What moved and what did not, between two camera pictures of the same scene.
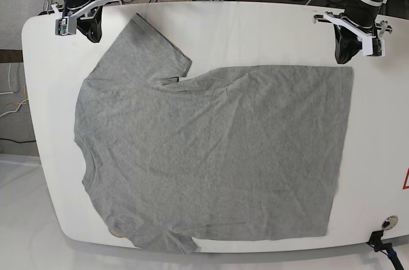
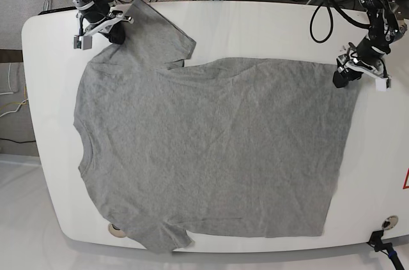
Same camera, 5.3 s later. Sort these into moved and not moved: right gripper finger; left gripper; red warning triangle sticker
Moved: left gripper; right gripper finger
Not moved: red warning triangle sticker
